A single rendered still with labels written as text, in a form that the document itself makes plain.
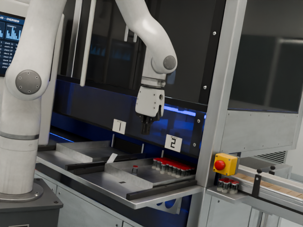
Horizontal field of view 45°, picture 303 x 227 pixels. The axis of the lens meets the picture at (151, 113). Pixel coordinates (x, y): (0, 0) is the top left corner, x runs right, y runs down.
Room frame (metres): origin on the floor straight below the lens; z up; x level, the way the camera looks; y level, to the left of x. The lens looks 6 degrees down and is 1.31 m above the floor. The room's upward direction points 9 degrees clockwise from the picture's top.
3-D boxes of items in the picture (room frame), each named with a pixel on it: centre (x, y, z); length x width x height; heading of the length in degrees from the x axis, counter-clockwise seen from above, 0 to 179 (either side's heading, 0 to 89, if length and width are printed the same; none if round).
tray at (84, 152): (1.72, 0.20, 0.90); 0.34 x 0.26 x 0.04; 140
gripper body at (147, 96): (1.31, 0.01, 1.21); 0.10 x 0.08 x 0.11; 50
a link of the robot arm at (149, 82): (1.31, 0.01, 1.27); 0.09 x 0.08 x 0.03; 50
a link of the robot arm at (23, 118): (1.17, 0.41, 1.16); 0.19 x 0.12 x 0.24; 24
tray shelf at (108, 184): (1.55, 0.12, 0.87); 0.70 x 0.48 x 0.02; 50
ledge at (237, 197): (1.45, -0.36, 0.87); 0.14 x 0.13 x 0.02; 140
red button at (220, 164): (1.39, -0.29, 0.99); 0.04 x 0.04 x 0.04; 50
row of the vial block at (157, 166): (1.57, -0.11, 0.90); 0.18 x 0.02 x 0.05; 50
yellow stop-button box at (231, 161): (1.43, -0.32, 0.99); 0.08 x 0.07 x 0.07; 140
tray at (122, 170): (1.50, -0.05, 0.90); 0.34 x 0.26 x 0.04; 140
